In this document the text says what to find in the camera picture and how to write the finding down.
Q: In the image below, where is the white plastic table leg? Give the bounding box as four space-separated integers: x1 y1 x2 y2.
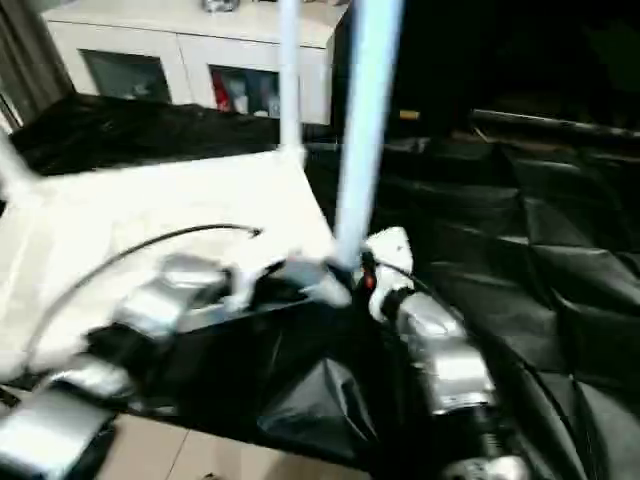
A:
277 0 307 166
0 130 41 201
330 0 406 271

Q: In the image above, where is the white plastic table top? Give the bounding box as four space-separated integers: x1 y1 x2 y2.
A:
0 148 353 383

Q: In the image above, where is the black table mat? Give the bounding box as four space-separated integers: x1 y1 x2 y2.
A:
0 92 640 476

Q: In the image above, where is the red bottle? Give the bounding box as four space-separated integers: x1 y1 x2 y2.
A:
214 78 233 113

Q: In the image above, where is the silver metal rod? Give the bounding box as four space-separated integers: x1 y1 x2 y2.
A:
470 108 640 139

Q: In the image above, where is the white glass-door cabinet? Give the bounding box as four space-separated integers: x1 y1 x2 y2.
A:
42 0 351 127

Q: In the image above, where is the black fabric backdrop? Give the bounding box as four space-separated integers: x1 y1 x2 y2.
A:
345 0 640 126

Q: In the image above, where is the grey curtain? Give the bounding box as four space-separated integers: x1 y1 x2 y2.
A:
0 0 73 121

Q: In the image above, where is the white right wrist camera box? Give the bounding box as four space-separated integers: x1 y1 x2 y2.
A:
362 227 414 323

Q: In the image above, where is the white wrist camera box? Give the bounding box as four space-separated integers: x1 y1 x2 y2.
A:
222 255 293 313
362 227 414 323

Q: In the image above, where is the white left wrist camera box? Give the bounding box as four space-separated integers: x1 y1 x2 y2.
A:
222 255 293 313

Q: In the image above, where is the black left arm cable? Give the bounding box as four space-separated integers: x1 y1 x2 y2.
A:
24 224 265 373

